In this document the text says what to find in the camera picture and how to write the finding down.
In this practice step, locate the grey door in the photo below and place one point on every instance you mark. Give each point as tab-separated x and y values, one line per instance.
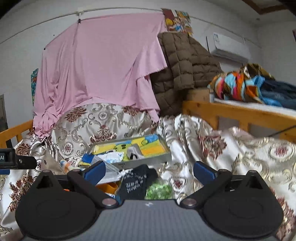
2	114

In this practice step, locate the pink hanging sheet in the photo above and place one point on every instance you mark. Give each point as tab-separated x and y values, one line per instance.
106	59

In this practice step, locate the white blue baby socks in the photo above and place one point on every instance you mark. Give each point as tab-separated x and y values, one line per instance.
113	157

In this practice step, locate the striped pastel towel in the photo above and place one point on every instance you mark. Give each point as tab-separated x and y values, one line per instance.
66	167

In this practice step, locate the black sock with text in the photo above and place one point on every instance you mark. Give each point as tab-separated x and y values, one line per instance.
136	182

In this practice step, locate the orange plastic scoop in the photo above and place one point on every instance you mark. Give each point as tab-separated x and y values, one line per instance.
110	188

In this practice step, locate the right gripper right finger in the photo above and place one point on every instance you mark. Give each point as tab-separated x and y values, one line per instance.
213	181

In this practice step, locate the grey face mask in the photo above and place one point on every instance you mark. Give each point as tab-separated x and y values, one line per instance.
111	173

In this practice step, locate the grey cloth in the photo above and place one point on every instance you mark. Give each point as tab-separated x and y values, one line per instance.
134	152

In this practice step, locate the brown quilted jacket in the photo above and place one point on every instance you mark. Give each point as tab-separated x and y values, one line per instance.
189	66

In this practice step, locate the blue wall poster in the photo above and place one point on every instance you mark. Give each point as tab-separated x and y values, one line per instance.
33	84

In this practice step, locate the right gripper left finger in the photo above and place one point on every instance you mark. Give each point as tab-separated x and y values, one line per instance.
85	182

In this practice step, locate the grey tray with drawing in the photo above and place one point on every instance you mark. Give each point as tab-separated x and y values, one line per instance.
152	146

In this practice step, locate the blue denim clothes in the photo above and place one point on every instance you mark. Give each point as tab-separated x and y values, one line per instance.
275	93

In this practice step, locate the white air conditioner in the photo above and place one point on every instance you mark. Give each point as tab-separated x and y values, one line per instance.
225	47

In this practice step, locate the floral satin bed cover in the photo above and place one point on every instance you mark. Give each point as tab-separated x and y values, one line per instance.
190	139

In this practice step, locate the cartoon wall poster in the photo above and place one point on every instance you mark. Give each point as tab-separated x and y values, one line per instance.
177	21

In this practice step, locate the colourful striped cloth bundle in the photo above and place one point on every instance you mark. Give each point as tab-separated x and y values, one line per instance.
241	85

